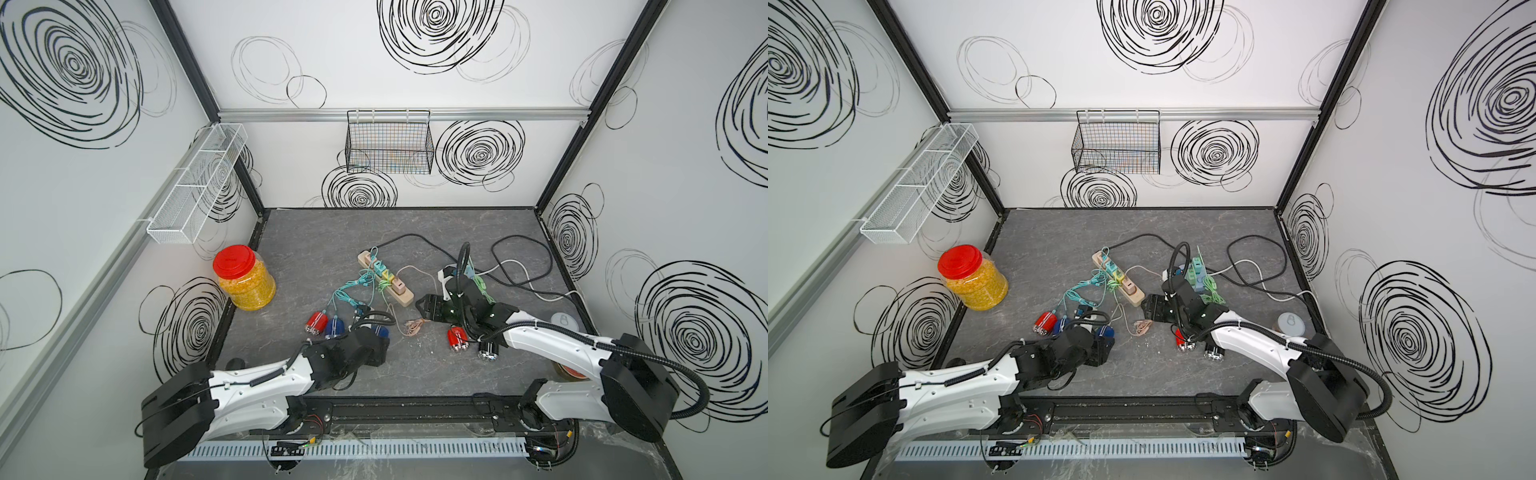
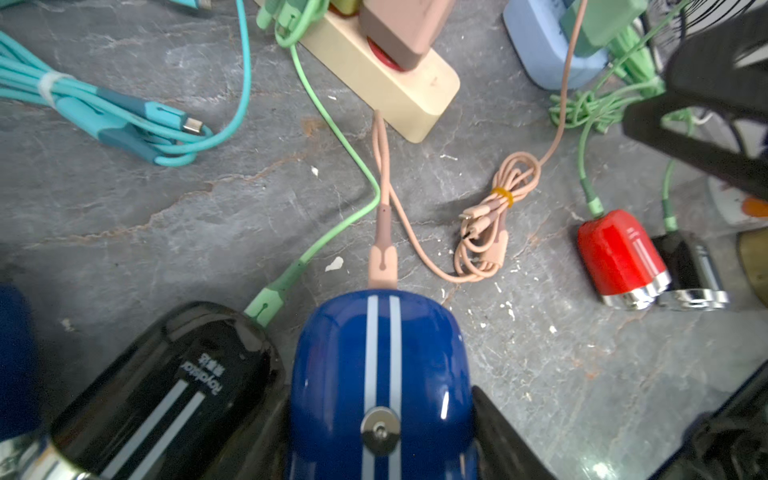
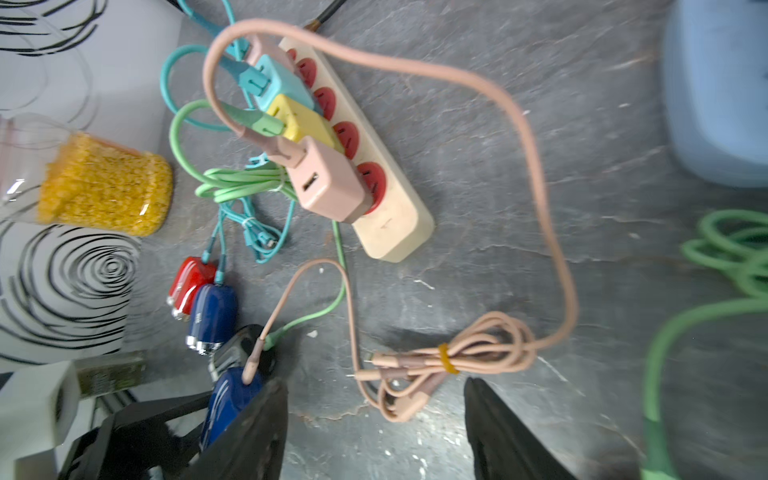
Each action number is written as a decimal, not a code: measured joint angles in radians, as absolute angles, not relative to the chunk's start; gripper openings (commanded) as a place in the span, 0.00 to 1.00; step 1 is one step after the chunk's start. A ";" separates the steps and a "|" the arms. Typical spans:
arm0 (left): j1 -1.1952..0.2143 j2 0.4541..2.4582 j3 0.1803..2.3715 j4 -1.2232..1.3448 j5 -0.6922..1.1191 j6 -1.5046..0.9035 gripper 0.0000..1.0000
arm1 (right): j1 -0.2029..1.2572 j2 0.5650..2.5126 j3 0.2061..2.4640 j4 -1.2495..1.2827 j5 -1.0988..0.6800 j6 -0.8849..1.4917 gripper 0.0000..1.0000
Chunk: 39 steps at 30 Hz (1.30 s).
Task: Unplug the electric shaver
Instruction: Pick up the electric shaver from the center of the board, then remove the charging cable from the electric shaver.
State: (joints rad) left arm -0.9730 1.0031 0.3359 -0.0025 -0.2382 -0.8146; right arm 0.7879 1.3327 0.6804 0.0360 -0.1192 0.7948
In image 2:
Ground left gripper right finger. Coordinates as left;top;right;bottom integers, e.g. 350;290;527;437
471;386;556;480

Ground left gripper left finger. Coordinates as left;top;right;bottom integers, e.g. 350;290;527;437
203;385;290;480

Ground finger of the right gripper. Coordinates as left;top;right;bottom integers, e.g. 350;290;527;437
620;5;768;202

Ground blue striped shaver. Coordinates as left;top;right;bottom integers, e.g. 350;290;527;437
285;290;478;479

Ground pink charging cable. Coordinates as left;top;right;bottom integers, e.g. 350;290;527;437
367;0;589;291

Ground pink charger adapter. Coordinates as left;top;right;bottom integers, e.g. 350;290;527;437
359;0;456;71

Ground black shaver left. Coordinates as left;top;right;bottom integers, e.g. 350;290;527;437
19;301;285;479

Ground black shaver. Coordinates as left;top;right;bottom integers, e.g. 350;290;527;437
652;231;730;311
19;301;285;479

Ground black shaver right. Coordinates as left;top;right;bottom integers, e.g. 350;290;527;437
652;231;730;311

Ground red shaver right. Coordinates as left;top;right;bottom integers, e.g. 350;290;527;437
577;210;671;310

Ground blue shaver left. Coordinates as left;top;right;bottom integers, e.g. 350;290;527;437
1;284;41;441

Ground green charger adapter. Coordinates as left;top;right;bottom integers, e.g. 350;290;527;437
574;0;648;57

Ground beige power strip red sockets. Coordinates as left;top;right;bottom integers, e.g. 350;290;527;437
254;0;462;144

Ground teal cable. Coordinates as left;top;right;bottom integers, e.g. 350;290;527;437
0;0;253;168

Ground light green cable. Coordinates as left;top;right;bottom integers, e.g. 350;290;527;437
243;0;383;329

